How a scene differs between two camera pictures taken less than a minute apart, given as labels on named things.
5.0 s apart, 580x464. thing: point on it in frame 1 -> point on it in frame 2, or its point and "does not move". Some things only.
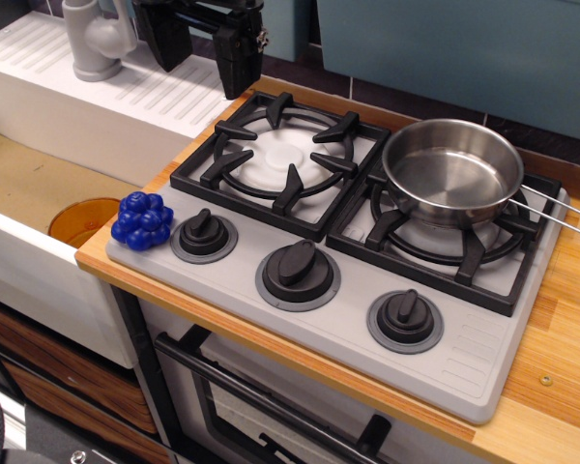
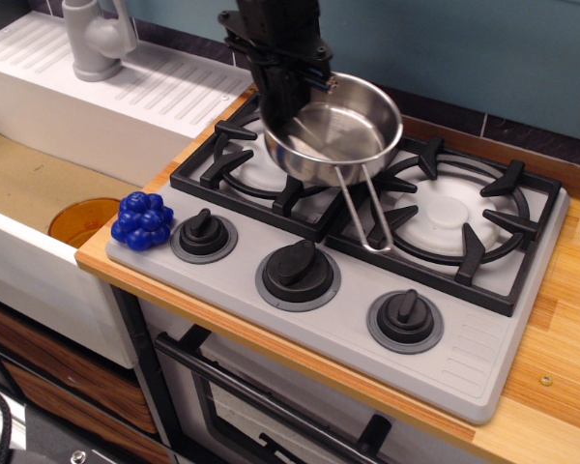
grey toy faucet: [98, 43] does not move
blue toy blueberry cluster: [143, 220] does not move
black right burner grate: [484, 263] does not move
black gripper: [208, 15] -> [282, 40]
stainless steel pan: [460, 173] -> [358, 121]
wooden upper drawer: [69, 362] does not move
